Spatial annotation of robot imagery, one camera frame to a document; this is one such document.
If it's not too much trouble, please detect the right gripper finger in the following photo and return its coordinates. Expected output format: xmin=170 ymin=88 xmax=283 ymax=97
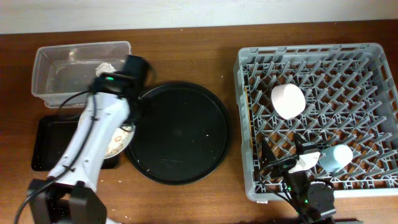
xmin=261 ymin=139 xmax=275 ymax=165
xmin=294 ymin=133 xmax=311 ymax=152

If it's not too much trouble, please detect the blue plastic cup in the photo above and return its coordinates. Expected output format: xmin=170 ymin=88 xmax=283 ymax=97
xmin=318 ymin=144 xmax=353 ymax=172

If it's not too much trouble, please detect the grey plate with food scraps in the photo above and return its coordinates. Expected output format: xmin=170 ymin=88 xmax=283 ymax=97
xmin=104 ymin=126 xmax=136 ymax=159

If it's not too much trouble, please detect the white napkin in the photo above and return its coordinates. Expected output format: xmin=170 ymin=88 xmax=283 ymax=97
xmin=95 ymin=62 xmax=116 ymax=77

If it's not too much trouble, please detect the wooden chopstick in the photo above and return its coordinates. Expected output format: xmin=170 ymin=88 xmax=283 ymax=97
xmin=244 ymin=86 xmax=253 ymax=150

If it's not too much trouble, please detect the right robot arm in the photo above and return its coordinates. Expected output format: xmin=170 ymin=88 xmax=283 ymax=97
xmin=257 ymin=134 xmax=336 ymax=223

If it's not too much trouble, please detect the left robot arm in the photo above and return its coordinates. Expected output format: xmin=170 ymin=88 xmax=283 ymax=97
xmin=14 ymin=55 xmax=152 ymax=223

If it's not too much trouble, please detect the grey dishwasher rack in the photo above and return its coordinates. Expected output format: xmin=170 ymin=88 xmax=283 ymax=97
xmin=233 ymin=43 xmax=397 ymax=203

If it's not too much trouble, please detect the black round tray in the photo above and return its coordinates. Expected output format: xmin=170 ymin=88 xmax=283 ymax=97
xmin=125 ymin=82 xmax=231 ymax=185

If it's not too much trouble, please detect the clear plastic bin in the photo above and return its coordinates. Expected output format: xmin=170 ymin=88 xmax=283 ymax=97
xmin=31 ymin=41 xmax=131 ymax=108

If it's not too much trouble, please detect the black rectangular tray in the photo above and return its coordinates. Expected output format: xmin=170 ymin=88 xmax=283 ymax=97
xmin=31 ymin=114 xmax=121 ymax=172

